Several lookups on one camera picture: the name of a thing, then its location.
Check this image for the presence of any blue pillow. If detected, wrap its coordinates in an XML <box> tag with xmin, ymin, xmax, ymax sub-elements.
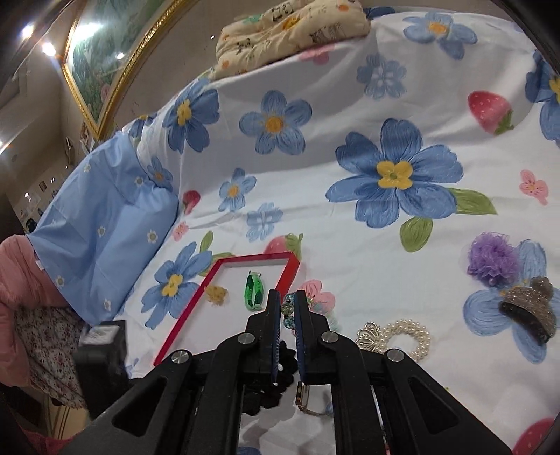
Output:
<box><xmin>26</xmin><ymin>131</ymin><xmax>180</xmax><ymax>327</ymax></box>

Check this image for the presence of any black scrunchie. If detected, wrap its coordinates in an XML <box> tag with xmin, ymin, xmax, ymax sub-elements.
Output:
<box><xmin>240</xmin><ymin>340</ymin><xmax>300</xmax><ymax>418</ymax></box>

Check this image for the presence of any pearl bracelet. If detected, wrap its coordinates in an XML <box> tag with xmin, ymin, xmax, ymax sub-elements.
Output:
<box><xmin>355</xmin><ymin>319</ymin><xmax>432</xmax><ymax>362</ymax></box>

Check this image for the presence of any red rimmed tray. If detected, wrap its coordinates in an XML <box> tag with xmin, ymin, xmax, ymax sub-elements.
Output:
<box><xmin>153</xmin><ymin>251</ymin><xmax>301</xmax><ymax>368</ymax></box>

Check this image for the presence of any cream folded quilt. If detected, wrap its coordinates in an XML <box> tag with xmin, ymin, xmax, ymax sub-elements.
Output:
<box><xmin>213</xmin><ymin>0</ymin><xmax>372</xmax><ymax>80</ymax></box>

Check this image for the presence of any wristwatch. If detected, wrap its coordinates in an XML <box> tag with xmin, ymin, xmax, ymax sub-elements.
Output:
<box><xmin>296</xmin><ymin>380</ymin><xmax>330</xmax><ymax>416</ymax></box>

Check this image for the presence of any pink quilt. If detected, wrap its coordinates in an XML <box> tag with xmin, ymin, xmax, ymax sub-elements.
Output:
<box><xmin>0</xmin><ymin>234</ymin><xmax>75</xmax><ymax>388</ymax></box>

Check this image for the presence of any purple scrunchie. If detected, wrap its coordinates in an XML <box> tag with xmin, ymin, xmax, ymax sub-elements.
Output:
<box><xmin>466</xmin><ymin>233</ymin><xmax>523</xmax><ymax>285</ymax></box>

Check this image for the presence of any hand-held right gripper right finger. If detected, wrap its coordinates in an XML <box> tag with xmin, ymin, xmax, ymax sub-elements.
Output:
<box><xmin>294</xmin><ymin>290</ymin><xmax>513</xmax><ymax>455</ymax></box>

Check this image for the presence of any gold framed painting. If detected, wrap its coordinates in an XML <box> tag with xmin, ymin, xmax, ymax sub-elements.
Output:
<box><xmin>61</xmin><ymin>0</ymin><xmax>193</xmax><ymax>140</ymax></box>

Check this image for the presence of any beaded bracelet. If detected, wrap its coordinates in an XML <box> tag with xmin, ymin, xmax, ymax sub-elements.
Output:
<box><xmin>280</xmin><ymin>293</ymin><xmax>298</xmax><ymax>330</ymax></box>

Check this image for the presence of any dark hair claw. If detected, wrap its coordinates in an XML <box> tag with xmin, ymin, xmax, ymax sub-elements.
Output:
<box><xmin>499</xmin><ymin>276</ymin><xmax>558</xmax><ymax>346</ymax></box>

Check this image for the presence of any small floral cloth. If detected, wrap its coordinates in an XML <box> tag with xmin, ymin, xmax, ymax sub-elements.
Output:
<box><xmin>13</xmin><ymin>304</ymin><xmax>90</xmax><ymax>410</ymax></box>

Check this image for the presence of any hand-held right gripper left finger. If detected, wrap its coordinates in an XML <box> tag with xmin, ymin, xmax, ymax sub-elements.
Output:
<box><xmin>57</xmin><ymin>290</ymin><xmax>281</xmax><ymax>455</ymax></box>

